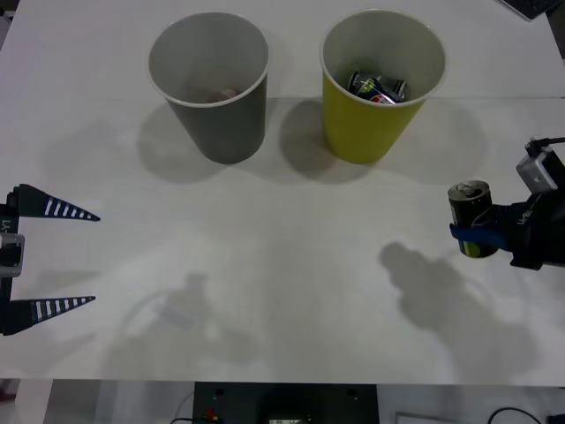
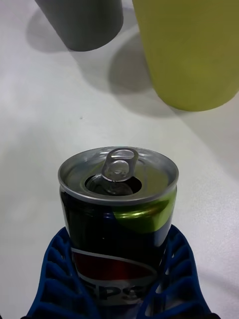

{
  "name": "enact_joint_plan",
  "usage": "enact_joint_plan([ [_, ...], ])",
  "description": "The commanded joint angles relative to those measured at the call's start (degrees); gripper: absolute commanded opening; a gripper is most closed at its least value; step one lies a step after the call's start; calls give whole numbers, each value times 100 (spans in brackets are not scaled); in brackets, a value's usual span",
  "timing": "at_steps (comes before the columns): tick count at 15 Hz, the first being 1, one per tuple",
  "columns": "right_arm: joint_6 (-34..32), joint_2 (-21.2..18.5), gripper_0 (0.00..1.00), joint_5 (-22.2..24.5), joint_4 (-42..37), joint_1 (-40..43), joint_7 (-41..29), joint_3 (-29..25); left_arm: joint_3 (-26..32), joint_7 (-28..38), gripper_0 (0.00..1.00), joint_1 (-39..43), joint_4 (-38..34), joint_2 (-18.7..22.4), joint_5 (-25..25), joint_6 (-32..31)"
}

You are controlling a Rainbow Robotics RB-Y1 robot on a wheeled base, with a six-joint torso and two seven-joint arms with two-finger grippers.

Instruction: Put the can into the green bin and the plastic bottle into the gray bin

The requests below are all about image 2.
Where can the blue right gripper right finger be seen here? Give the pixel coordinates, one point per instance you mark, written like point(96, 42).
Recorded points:
point(178, 281)

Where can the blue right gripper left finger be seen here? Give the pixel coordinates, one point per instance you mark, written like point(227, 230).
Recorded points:
point(56, 286)

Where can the black drink can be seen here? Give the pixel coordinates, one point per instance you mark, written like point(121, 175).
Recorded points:
point(112, 234)

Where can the yellow-green plastic waste bin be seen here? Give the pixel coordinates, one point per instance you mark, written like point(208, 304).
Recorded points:
point(191, 49)

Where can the grey plastic waste bin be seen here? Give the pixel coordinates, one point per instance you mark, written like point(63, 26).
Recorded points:
point(84, 22)

